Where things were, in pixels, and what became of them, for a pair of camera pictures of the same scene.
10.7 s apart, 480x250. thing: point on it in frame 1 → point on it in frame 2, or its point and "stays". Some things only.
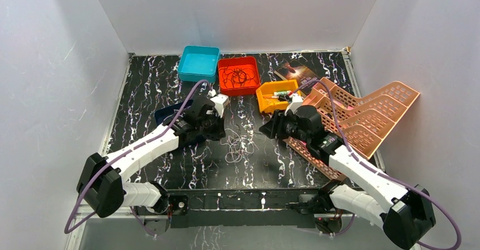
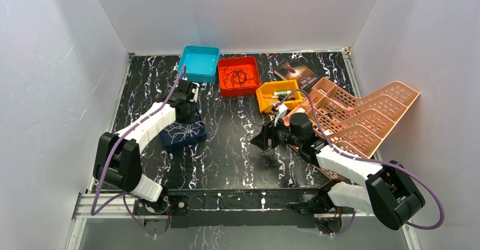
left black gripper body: [209, 120] → [186, 92]
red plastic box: [239, 76] stays
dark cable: [236, 76] stays
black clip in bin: [285, 98] stays
